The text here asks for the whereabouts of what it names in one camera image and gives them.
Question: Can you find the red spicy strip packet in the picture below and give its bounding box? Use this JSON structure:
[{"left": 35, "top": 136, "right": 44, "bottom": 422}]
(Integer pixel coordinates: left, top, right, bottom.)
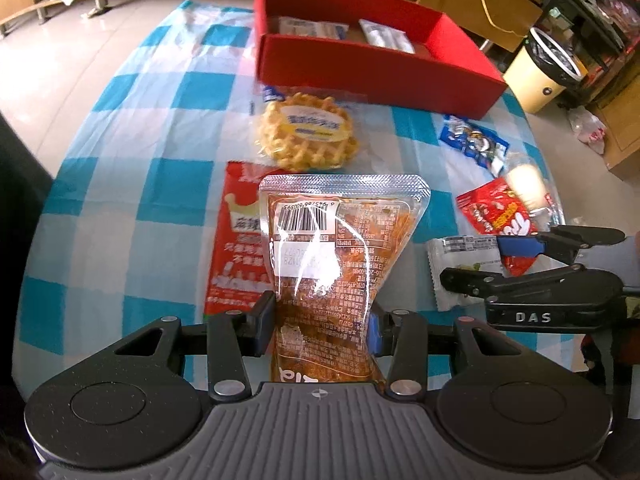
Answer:
[{"left": 204, "top": 162, "right": 276, "bottom": 316}]

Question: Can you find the red orange snack packet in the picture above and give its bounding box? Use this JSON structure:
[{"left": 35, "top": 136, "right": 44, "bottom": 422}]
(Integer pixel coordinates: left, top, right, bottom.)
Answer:
[{"left": 455, "top": 176, "right": 540, "bottom": 279}]

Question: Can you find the white bun clear wrapper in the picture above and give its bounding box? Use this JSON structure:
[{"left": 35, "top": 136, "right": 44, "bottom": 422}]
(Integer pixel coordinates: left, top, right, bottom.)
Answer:
[{"left": 503, "top": 152, "right": 559, "bottom": 231}]

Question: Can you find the brown spicy snack bag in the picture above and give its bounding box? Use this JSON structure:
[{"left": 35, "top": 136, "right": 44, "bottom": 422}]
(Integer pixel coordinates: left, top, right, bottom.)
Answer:
[{"left": 258, "top": 174, "right": 431, "bottom": 384}]

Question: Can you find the blue candy packet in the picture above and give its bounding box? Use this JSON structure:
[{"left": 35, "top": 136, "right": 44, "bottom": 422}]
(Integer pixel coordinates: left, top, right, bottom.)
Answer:
[{"left": 439, "top": 115, "right": 510, "bottom": 178}]

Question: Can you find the waffle snack clear package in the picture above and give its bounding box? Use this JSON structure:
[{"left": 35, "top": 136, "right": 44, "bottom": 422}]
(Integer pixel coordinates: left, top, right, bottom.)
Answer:
[{"left": 253, "top": 84, "right": 360, "bottom": 172}]

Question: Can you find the large white bread package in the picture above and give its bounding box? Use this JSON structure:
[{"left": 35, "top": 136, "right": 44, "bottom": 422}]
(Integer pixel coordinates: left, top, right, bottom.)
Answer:
[{"left": 269, "top": 16, "right": 349, "bottom": 40}]

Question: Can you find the blue white checkered tablecloth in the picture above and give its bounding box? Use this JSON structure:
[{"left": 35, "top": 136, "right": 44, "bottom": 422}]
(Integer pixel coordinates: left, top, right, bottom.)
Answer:
[{"left": 12, "top": 0, "right": 569, "bottom": 401}]

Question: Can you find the cream trash bin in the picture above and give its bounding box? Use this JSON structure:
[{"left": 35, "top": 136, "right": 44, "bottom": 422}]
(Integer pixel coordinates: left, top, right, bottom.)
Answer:
[{"left": 503, "top": 27, "right": 584, "bottom": 114}]

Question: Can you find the red cardboard box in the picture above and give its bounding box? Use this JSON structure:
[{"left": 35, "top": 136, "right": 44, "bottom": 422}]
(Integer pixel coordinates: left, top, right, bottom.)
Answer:
[{"left": 254, "top": 0, "right": 506, "bottom": 119}]

